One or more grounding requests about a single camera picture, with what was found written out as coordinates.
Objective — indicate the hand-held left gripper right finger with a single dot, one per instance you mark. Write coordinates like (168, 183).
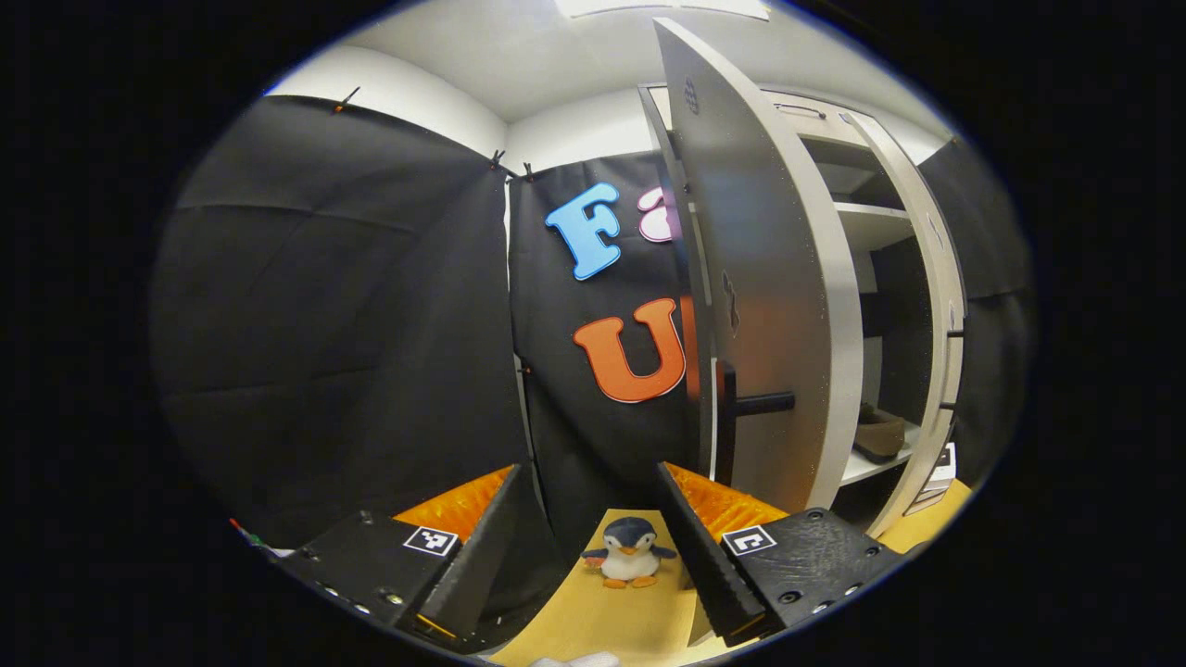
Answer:
(704, 556)

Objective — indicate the white cabinet drawer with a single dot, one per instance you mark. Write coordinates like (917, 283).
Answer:
(815, 130)

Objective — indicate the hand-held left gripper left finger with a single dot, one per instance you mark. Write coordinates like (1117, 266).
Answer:
(473, 565)

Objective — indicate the white shoe cabinet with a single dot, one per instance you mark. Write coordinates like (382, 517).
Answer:
(871, 222)

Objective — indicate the brown fuzzy shoe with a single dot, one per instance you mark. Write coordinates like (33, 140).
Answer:
(880, 435)

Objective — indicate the black backdrop cloth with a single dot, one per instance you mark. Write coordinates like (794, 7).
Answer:
(324, 324)

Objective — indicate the ceiling light panel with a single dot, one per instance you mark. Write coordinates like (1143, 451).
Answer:
(662, 7)

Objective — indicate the penguin plush toy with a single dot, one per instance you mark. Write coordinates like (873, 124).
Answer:
(630, 556)

